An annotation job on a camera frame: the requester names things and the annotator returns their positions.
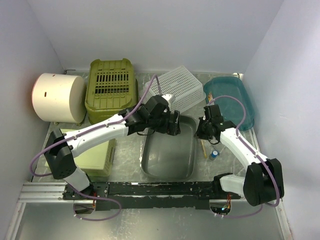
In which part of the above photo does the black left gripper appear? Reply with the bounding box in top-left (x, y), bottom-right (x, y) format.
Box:
top-left (148, 109), bottom-right (182, 137)

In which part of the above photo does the grey plastic tub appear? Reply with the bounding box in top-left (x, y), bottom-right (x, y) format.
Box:
top-left (140, 115), bottom-right (197, 182)

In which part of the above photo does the white plastic tray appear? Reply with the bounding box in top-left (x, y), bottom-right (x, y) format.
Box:
top-left (143, 65), bottom-right (206, 113)

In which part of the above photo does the translucent blue plastic container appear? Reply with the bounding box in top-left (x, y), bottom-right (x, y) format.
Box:
top-left (203, 76), bottom-right (255, 131)

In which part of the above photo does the olive green plastic tub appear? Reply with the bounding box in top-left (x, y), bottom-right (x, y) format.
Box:
top-left (84, 58), bottom-right (139, 125)

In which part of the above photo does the pale yellow perforated basket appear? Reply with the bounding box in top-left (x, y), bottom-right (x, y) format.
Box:
top-left (44, 128), bottom-right (117, 177)

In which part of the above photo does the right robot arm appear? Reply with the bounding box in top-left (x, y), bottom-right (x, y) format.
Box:
top-left (194, 105), bottom-right (285, 206)

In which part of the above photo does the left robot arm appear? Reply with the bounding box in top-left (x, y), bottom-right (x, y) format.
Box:
top-left (44, 94), bottom-right (181, 200)

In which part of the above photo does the yellow pencil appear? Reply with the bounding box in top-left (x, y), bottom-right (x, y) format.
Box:
top-left (200, 139), bottom-right (207, 159)

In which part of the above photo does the small blue capped vial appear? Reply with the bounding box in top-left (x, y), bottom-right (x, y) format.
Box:
top-left (209, 150), bottom-right (220, 161)

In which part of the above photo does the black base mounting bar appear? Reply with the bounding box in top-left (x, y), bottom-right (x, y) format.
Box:
top-left (62, 181), bottom-right (242, 211)

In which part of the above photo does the beige cylindrical roll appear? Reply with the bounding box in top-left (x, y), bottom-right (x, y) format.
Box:
top-left (31, 73), bottom-right (87, 124)

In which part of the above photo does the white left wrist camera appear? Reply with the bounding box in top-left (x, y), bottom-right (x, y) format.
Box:
top-left (161, 94), bottom-right (176, 110)

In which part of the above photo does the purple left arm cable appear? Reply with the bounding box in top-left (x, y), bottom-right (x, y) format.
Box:
top-left (29, 74), bottom-right (163, 222)

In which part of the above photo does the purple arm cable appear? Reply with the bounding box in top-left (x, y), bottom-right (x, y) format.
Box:
top-left (29, 74), bottom-right (163, 222)
top-left (206, 95), bottom-right (281, 219)

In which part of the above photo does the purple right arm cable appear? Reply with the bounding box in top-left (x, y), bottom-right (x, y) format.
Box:
top-left (206, 95), bottom-right (281, 219)

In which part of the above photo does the aluminium front frame rail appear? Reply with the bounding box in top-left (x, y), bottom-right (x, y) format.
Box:
top-left (6, 182), bottom-right (294, 240)

